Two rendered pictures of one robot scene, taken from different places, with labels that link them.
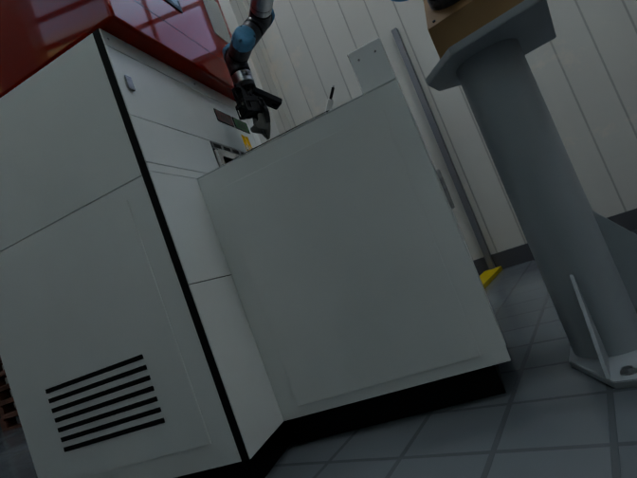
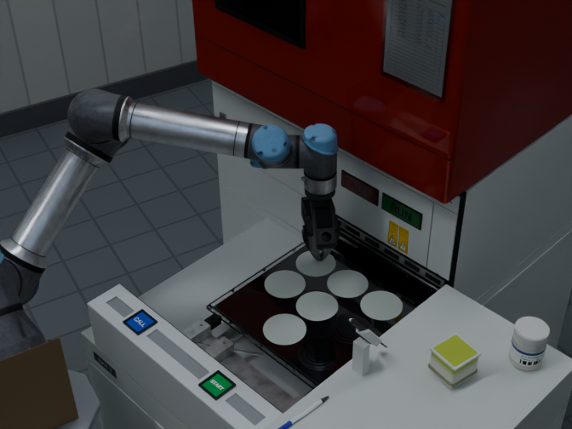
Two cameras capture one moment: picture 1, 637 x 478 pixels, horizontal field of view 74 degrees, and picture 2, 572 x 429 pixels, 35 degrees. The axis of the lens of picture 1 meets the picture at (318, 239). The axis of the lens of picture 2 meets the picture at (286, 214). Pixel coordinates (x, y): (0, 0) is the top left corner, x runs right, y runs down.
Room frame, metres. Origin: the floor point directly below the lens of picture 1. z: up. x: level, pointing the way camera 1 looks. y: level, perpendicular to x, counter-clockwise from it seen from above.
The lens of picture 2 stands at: (2.20, -1.46, 2.41)
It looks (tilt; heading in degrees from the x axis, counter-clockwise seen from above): 38 degrees down; 118
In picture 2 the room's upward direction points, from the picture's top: 1 degrees counter-clockwise
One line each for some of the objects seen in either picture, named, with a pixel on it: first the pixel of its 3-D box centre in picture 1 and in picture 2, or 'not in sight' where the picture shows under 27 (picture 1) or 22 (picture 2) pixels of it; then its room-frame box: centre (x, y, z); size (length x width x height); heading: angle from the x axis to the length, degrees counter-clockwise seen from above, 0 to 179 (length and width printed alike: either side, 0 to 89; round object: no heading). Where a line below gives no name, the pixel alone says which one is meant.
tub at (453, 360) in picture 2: not in sight; (454, 361); (1.90, -0.17, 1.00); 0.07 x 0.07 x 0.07; 63
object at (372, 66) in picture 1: (388, 97); (180, 376); (1.36, -0.38, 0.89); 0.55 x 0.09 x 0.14; 162
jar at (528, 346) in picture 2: not in sight; (529, 343); (2.03, -0.06, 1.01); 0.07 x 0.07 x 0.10
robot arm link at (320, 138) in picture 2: (236, 61); (318, 151); (1.48, 0.05, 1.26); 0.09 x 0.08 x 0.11; 25
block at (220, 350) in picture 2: not in sight; (216, 352); (1.40, -0.29, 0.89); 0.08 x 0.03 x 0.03; 72
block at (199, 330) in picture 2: not in sight; (193, 334); (1.32, -0.26, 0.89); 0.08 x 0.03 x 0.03; 72
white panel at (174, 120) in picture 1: (209, 132); (323, 190); (1.42, 0.22, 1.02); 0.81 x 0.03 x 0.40; 162
